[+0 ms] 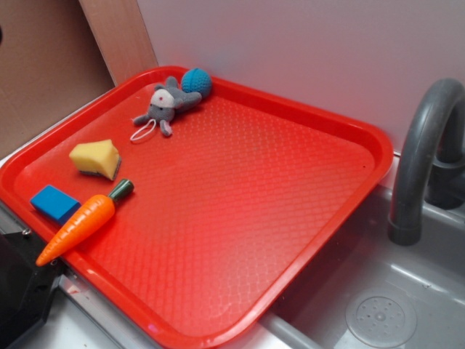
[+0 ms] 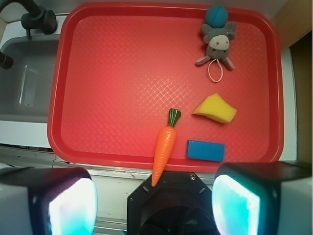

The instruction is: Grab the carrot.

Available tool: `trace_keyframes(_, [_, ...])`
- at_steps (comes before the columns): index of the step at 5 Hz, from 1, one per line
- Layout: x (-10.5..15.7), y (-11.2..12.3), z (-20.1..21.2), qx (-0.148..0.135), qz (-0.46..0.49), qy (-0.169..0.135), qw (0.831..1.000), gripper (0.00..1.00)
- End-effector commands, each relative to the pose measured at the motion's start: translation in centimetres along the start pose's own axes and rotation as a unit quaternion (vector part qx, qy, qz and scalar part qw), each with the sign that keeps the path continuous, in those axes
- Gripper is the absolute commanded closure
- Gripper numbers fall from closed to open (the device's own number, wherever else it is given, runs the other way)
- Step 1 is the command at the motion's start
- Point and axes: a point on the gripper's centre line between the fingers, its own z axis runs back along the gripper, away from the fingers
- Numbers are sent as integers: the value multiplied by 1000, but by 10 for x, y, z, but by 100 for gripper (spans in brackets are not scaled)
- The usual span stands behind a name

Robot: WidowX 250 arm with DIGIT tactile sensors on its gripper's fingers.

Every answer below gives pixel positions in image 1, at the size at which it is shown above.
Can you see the orange toy carrot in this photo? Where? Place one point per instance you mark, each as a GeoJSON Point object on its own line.
{"type": "Point", "coordinates": [88, 219]}

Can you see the red plastic tray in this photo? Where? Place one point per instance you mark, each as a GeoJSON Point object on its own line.
{"type": "Point", "coordinates": [225, 212]}

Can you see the grey plush mouse toy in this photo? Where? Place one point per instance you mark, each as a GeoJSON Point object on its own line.
{"type": "Point", "coordinates": [167, 101]}

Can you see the blue knitted ball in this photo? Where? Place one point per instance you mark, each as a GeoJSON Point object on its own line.
{"type": "Point", "coordinates": [197, 80]}

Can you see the yellow sponge wedge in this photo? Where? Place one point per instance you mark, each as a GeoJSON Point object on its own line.
{"type": "Point", "coordinates": [97, 158]}

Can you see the grey toy sink basin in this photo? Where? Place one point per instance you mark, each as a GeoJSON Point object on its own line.
{"type": "Point", "coordinates": [363, 291]}

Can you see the blue rectangular block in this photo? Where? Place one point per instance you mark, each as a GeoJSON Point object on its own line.
{"type": "Point", "coordinates": [55, 204]}

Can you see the wooden board panel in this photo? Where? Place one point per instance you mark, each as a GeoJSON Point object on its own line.
{"type": "Point", "coordinates": [121, 35]}

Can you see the grey toy faucet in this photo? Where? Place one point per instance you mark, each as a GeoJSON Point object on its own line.
{"type": "Point", "coordinates": [431, 165]}

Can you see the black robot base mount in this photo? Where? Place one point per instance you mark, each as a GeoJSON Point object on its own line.
{"type": "Point", "coordinates": [27, 290]}

